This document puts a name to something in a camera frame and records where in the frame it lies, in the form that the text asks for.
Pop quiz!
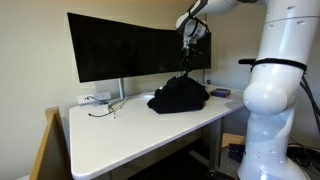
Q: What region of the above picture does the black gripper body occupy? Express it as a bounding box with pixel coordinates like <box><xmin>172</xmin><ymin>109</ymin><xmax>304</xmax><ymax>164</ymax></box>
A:
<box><xmin>181</xmin><ymin>37</ymin><xmax>197</xmax><ymax>59</ymax></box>

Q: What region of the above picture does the black cloth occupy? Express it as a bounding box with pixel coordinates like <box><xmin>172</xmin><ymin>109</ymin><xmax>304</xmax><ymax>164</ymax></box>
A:
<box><xmin>146</xmin><ymin>75</ymin><xmax>211</xmax><ymax>115</ymax></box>

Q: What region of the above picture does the blue and red box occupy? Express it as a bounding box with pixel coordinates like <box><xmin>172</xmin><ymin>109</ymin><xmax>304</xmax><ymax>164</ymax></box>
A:
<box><xmin>209</xmin><ymin>87</ymin><xmax>232</xmax><ymax>99</ymax></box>

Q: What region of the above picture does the silver monitor stand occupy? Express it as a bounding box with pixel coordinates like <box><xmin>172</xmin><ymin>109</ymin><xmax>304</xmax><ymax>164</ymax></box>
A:
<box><xmin>99</xmin><ymin>78</ymin><xmax>128</xmax><ymax>108</ymax></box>

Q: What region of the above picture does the curved black wide monitor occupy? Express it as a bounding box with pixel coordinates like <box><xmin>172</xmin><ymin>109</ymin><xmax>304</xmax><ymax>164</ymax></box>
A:
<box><xmin>67</xmin><ymin>12</ymin><xmax>212</xmax><ymax>84</ymax></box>

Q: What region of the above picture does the grey table leg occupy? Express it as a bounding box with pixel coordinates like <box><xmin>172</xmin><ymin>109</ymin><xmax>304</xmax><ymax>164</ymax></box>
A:
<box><xmin>208</xmin><ymin>118</ymin><xmax>224</xmax><ymax>175</ymax></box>

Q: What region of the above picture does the wooden box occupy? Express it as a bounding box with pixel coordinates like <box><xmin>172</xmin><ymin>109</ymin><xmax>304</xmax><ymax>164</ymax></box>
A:
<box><xmin>221</xmin><ymin>132</ymin><xmax>247</xmax><ymax>149</ymax></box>

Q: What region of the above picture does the wooden panel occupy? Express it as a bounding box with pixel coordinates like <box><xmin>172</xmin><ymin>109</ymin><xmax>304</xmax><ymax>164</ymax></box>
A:
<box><xmin>29</xmin><ymin>106</ymin><xmax>73</xmax><ymax>180</ymax></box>

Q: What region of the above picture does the thin beige cable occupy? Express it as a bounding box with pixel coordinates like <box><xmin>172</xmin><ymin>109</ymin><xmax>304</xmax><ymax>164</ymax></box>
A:
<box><xmin>112</xmin><ymin>98</ymin><xmax>128</xmax><ymax>120</ymax></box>

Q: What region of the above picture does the black velcro strap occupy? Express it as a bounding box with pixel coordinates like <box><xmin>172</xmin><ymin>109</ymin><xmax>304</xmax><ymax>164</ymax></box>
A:
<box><xmin>238</xmin><ymin>57</ymin><xmax>308</xmax><ymax>73</ymax></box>

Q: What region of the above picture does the white wall power strip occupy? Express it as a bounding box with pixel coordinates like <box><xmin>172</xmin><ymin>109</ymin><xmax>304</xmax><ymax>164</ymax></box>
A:
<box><xmin>76</xmin><ymin>91</ymin><xmax>112</xmax><ymax>106</ymax></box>

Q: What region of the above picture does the dark perforated base plate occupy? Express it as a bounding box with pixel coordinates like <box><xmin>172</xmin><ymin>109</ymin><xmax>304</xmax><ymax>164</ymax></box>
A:
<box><xmin>228</xmin><ymin>143</ymin><xmax>249</xmax><ymax>165</ymax></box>

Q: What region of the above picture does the thin black cable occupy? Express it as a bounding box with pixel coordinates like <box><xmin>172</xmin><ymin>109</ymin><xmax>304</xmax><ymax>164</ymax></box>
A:
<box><xmin>87</xmin><ymin>95</ymin><xmax>116</xmax><ymax>118</ymax></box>

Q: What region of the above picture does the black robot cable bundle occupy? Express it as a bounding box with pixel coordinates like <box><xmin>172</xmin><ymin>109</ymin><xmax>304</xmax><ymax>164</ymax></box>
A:
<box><xmin>288</xmin><ymin>74</ymin><xmax>320</xmax><ymax>168</ymax></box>

